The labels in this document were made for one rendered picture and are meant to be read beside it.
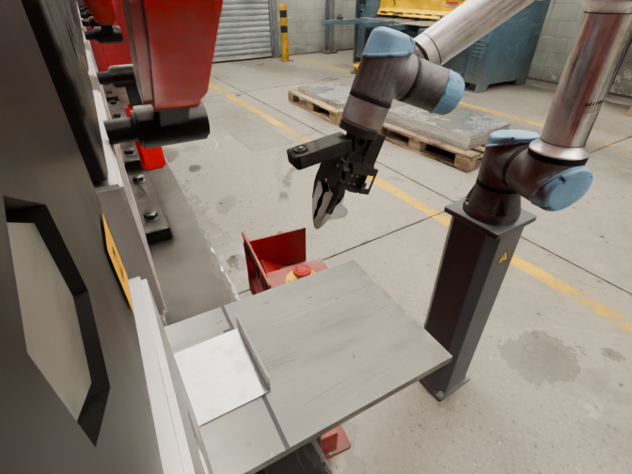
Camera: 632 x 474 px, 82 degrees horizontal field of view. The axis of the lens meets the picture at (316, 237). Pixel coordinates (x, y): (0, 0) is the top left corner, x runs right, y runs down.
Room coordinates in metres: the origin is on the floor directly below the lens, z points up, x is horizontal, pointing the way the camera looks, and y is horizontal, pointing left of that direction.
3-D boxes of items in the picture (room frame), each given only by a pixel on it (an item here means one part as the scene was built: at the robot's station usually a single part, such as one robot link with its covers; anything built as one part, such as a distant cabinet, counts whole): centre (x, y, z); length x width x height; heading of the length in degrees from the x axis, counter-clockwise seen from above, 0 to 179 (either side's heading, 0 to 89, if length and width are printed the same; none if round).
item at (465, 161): (3.53, -1.25, 0.07); 1.20 x 0.81 x 0.14; 36
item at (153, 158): (0.34, 0.17, 1.20); 0.04 x 0.02 x 0.10; 119
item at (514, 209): (0.89, -0.50, 0.82); 0.15 x 0.15 x 0.10
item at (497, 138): (0.88, -0.50, 0.94); 0.13 x 0.12 x 0.14; 14
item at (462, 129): (3.53, -1.25, 0.20); 1.01 x 0.63 x 0.12; 36
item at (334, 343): (0.24, 0.02, 1.00); 0.26 x 0.18 x 0.01; 119
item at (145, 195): (0.73, 0.39, 0.89); 0.30 x 0.05 x 0.03; 29
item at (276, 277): (0.63, 0.06, 0.75); 0.20 x 0.16 x 0.18; 24
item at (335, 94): (4.80, -0.27, 0.17); 0.99 x 0.63 x 0.05; 30
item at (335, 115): (4.80, -0.27, 0.07); 1.20 x 0.80 x 0.14; 30
